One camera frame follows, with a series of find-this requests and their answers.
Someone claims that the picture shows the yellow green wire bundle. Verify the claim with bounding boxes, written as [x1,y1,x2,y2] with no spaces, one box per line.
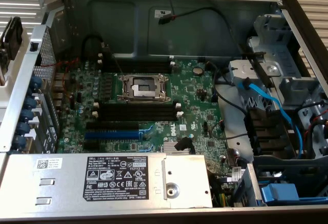
[213,192,232,208]

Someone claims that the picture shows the blue plastic slot clip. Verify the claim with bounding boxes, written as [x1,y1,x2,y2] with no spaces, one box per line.
[17,123,30,135]
[20,110,34,122]
[15,135,28,148]
[29,75,43,90]
[25,97,38,109]

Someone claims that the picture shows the thin black wire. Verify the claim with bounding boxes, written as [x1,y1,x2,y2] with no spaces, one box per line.
[174,6,244,53]

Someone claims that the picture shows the white metal chassis bracket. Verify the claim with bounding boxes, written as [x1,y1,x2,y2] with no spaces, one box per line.
[0,16,31,155]

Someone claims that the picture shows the silver chipset heatsink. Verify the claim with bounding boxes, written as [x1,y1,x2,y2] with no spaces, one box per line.
[162,141,192,155]

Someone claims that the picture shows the long black expansion slot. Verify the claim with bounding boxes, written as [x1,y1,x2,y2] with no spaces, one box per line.
[86,120,140,132]

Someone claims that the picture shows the black ribbed plastic bracket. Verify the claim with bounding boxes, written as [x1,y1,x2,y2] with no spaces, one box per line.
[244,107,294,156]

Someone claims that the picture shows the short black expansion slot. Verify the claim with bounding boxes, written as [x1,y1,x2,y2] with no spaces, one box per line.
[82,139,102,151]

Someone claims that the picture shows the blue expansion slot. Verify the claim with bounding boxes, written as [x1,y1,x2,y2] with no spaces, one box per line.
[84,130,141,140]

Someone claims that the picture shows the metal disk bay cage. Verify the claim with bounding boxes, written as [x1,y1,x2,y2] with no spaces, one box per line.
[247,13,328,158]

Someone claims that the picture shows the open metal PC case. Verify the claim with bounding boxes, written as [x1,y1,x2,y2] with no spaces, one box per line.
[0,0,328,216]

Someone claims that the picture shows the blue plastic drive latch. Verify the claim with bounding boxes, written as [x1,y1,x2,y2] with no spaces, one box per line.
[260,182,300,206]

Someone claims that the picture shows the grey metal drive carrier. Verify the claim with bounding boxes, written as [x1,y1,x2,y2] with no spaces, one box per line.
[232,162,269,208]

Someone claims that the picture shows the green Dell motherboard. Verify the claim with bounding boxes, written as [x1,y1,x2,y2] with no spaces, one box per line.
[55,58,243,184]

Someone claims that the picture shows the white barcode tag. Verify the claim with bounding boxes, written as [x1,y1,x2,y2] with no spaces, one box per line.
[229,166,243,181]

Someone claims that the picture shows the silver power supply unit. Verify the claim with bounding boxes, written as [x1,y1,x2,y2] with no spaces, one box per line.
[0,152,214,211]

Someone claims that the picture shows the blue SATA wire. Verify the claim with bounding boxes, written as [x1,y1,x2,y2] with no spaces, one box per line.
[237,79,303,156]

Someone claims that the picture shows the black red wire bundle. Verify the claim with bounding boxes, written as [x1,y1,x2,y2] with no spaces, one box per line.
[294,100,328,158]

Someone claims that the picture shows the silver disk bracket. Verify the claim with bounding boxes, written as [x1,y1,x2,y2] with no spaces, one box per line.
[228,59,282,86]

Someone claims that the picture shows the black angled connector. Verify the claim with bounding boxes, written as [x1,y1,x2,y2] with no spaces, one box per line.
[173,136,193,152]

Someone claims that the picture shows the black flat strap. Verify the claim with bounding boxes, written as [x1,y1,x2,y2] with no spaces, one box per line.
[238,43,277,91]

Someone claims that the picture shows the black curved wire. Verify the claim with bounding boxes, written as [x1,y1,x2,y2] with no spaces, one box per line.
[217,92,251,118]

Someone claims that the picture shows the metal CPU socket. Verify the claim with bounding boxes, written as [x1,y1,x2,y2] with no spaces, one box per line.
[116,72,172,105]

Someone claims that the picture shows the black graphics card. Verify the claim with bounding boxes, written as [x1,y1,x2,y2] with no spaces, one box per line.
[0,16,24,63]

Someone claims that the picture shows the thin red wire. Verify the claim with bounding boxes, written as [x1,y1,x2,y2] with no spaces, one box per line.
[40,57,80,99]

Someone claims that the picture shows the black arched cable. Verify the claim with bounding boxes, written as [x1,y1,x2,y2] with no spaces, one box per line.
[81,35,104,61]

